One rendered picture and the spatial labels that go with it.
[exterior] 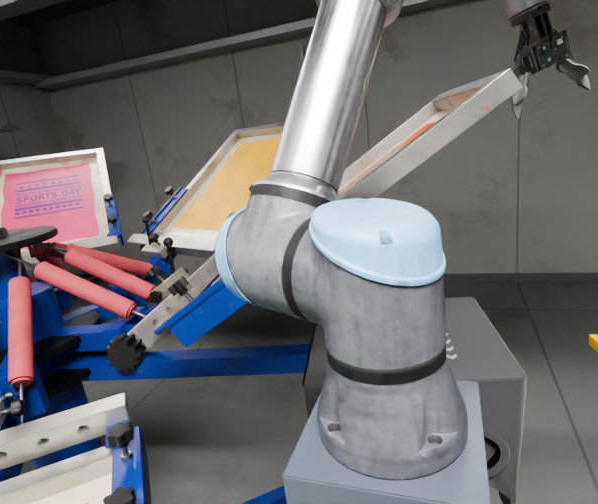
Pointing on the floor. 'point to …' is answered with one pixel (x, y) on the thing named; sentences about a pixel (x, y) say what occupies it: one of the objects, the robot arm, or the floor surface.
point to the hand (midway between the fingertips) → (551, 105)
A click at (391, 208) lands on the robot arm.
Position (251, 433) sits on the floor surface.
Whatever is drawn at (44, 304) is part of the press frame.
